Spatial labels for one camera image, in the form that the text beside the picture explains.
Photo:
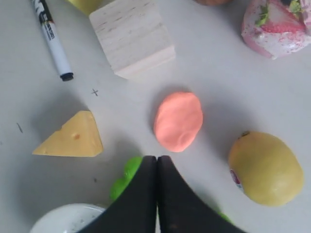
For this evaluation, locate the black white marker pen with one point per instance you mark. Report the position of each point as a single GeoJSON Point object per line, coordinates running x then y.
{"type": "Point", "coordinates": [49, 31]}

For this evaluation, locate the pink toy cake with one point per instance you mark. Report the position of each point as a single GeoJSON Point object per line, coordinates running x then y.
{"type": "Point", "coordinates": [275, 28]}

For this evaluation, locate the orange putty blob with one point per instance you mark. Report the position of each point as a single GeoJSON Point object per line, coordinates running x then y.
{"type": "Point", "coordinates": [178, 120]}

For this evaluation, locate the green toy bone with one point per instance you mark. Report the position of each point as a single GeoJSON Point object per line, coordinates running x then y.
{"type": "Point", "coordinates": [130, 170]}

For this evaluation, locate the yellow foam cube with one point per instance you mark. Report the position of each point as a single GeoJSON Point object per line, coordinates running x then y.
{"type": "Point", "coordinates": [86, 6]}

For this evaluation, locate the brown wooden cup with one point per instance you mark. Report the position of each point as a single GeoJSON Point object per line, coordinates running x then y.
{"type": "Point", "coordinates": [213, 2]}

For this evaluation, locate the yellow lemon with sticker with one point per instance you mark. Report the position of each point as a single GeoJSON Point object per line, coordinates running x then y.
{"type": "Point", "coordinates": [265, 169]}

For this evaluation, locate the white ceramic bowl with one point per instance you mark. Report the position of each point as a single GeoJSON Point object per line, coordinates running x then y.
{"type": "Point", "coordinates": [70, 218]}

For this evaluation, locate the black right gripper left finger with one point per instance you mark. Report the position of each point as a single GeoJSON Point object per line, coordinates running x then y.
{"type": "Point", "coordinates": [134, 211]}

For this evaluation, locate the light wooden cube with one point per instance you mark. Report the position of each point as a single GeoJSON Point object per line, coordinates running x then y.
{"type": "Point", "coordinates": [133, 36]}

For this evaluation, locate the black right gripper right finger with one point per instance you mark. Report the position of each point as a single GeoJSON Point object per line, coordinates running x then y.
{"type": "Point", "coordinates": [180, 209]}

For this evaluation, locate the yellow toy cheese wedge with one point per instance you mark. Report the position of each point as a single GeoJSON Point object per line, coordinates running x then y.
{"type": "Point", "coordinates": [78, 137]}

